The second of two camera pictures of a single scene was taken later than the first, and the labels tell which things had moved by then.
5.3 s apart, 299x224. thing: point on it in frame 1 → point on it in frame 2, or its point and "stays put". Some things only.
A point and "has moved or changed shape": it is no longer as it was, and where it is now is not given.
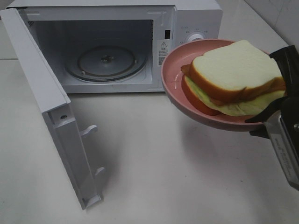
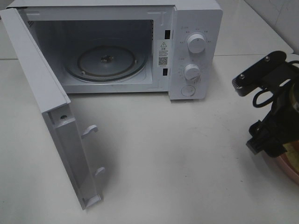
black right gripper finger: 288,59 → 254,145
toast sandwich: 232,80 has moved or changed shape
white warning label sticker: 162,51 stays put
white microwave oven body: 116,46 stays put
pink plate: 172,81 has moved or changed shape
